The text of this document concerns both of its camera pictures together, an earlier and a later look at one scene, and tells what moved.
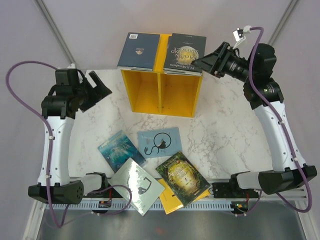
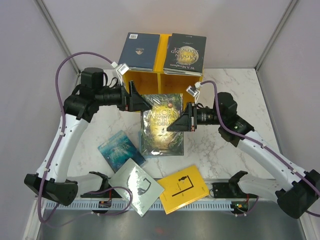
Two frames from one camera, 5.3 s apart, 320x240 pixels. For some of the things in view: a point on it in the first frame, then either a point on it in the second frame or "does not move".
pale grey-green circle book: (145, 189) does not move
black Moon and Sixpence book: (182, 49) does not move
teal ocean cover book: (118, 149) does not move
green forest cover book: (183, 179) -> (156, 139)
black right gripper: (215, 62) -> (188, 119)
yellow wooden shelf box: (156, 92) does not move
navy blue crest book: (140, 52) does not move
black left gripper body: (86, 96) -> (115, 96)
